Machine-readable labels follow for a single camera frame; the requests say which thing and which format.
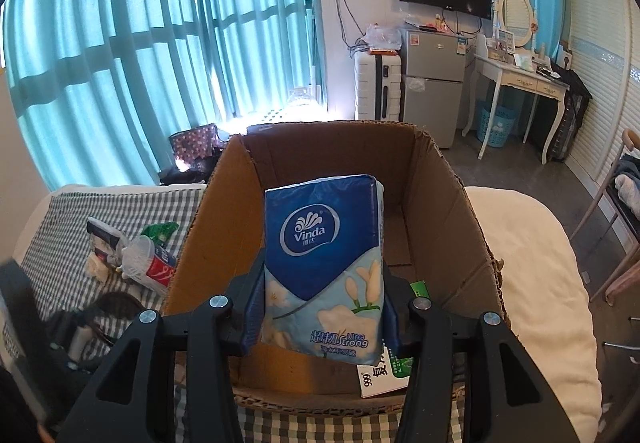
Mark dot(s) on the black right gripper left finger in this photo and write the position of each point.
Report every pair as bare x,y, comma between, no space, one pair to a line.
130,397

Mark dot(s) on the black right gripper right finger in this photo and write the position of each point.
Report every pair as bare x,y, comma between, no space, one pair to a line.
506,398

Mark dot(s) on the floral tissue paper pack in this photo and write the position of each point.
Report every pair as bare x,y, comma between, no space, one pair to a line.
106,247

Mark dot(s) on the blue Vinda tissue pack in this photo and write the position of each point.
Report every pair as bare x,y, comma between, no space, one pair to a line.
324,288

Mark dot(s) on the green white card box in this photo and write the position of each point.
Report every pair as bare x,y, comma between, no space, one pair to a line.
385,367

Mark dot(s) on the clear plastic bottle red label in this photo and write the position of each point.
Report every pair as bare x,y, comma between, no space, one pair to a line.
148,264

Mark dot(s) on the green snack bag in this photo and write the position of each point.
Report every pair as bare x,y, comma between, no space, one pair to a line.
160,233

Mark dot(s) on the wooden chair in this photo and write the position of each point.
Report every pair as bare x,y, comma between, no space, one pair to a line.
621,213

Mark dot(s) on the brown cardboard box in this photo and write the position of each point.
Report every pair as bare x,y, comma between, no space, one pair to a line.
431,234

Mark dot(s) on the black clothes pile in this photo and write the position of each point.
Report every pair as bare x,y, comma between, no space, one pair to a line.
200,172

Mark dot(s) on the polka dot storage bag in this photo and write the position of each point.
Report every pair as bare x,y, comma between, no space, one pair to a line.
197,143

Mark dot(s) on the blue laundry basket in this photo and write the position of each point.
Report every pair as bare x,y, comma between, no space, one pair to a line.
501,126

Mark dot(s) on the teal window curtain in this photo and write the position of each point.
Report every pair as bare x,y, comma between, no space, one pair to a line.
99,86

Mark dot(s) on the white suitcase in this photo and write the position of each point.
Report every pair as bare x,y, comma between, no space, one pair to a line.
377,86

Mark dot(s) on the large clear water jug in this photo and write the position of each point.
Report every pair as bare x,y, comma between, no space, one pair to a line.
302,106

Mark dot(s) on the silver mini fridge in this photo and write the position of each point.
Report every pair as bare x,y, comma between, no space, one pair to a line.
433,67

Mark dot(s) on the plastic bag on suitcase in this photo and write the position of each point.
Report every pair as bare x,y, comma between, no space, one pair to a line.
383,38

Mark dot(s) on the white oval mirror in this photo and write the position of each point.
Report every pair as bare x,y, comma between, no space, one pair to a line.
518,17

